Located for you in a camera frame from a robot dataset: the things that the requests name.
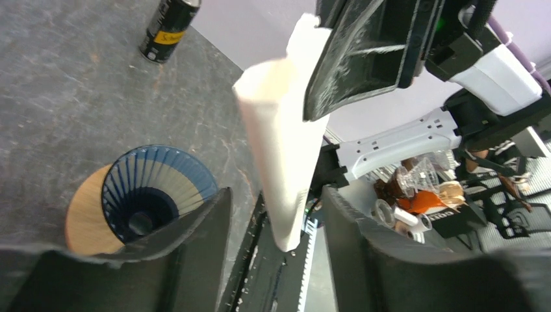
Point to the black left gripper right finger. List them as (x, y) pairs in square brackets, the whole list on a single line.
[(377, 269)]

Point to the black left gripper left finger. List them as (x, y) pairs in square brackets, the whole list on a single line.
[(179, 267)]

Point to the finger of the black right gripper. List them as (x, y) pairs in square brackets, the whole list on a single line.
[(374, 47)]

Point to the blue ribbed dripper cone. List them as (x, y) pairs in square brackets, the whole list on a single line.
[(150, 186)]

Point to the white paper coffee filter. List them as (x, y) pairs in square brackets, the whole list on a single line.
[(285, 148)]

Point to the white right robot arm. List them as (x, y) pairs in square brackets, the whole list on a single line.
[(499, 97)]

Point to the cluttered box of items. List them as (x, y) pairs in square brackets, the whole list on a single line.
[(421, 194)]

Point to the black yellow drink can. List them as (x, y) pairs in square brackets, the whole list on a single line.
[(167, 27)]

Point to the slotted aluminium cable rail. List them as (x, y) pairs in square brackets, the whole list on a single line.
[(309, 230)]

